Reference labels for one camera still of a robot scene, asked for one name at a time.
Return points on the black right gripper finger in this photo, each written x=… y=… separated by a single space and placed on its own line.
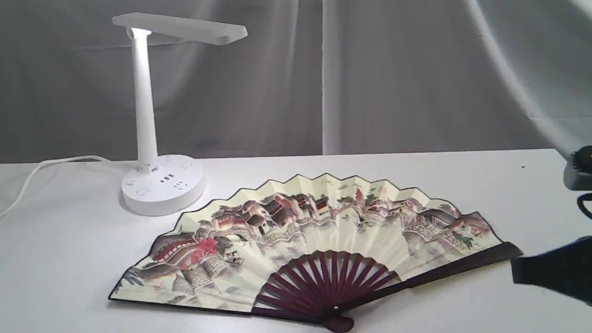
x=566 y=270

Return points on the painted paper folding fan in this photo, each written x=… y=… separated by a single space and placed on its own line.
x=308 y=250

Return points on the white desk lamp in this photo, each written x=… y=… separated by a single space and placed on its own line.
x=160 y=185

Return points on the grey backdrop curtain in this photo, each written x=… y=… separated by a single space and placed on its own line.
x=311 y=77

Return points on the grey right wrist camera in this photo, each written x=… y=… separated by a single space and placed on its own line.
x=578 y=170

